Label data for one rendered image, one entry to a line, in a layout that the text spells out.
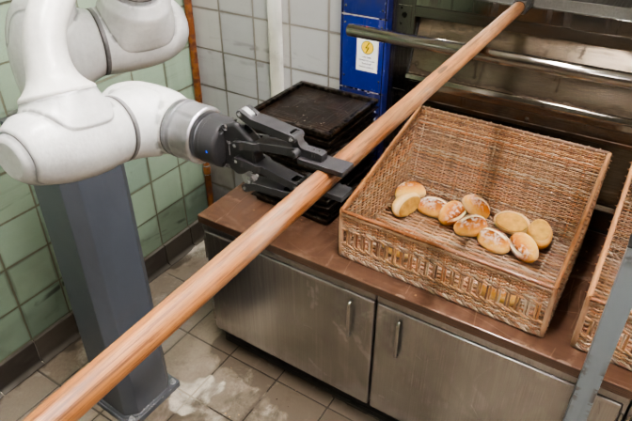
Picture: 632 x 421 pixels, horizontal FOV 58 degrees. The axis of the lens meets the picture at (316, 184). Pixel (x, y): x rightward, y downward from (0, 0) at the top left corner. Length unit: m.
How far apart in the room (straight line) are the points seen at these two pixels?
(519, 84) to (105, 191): 1.13
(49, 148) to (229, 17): 1.41
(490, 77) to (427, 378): 0.84
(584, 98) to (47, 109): 1.30
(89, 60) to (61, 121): 0.58
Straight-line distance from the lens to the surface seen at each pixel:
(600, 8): 1.60
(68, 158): 0.79
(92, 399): 0.53
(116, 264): 1.59
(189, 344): 2.16
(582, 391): 1.37
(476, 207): 1.68
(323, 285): 1.58
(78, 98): 0.81
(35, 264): 2.07
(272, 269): 1.67
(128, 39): 1.35
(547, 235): 1.65
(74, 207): 1.46
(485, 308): 1.43
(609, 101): 1.65
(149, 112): 0.87
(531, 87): 1.67
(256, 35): 2.06
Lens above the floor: 1.57
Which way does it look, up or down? 32 degrees down
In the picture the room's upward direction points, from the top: straight up
